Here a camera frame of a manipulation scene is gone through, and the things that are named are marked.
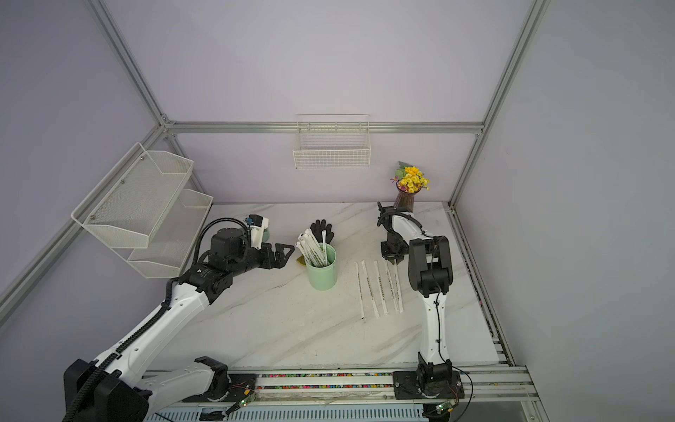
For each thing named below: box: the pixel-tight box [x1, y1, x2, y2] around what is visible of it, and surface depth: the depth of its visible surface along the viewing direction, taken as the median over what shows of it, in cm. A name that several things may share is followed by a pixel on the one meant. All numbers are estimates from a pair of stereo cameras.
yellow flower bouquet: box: [390, 160, 431, 194], surface depth 97 cm
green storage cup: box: [304, 242, 338, 292], surface depth 93 cm
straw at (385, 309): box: [373, 260, 389, 316], surface depth 95 cm
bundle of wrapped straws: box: [296, 228, 331, 267], surface depth 88 cm
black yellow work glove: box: [309, 218, 335, 245], surface depth 113 cm
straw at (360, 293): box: [354, 261, 366, 321], surface depth 93 cm
